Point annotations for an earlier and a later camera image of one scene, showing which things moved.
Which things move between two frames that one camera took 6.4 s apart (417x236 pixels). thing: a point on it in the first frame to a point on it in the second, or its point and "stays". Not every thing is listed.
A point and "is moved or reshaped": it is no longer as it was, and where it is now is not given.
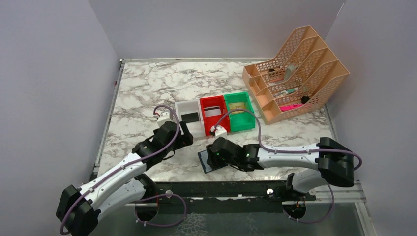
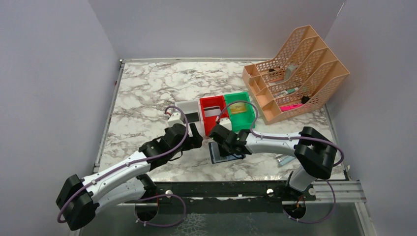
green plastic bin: (240, 120) stays
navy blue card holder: (203, 156) is moved or reshaped
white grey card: (212, 111) stays
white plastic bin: (182, 108) to (199, 125)
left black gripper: (186, 135) to (192, 137)
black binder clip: (305, 99) stays
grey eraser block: (289, 70) stays
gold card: (237, 105) stays
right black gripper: (211, 153) to (218, 133)
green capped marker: (285, 92) stays
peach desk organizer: (300, 75) stays
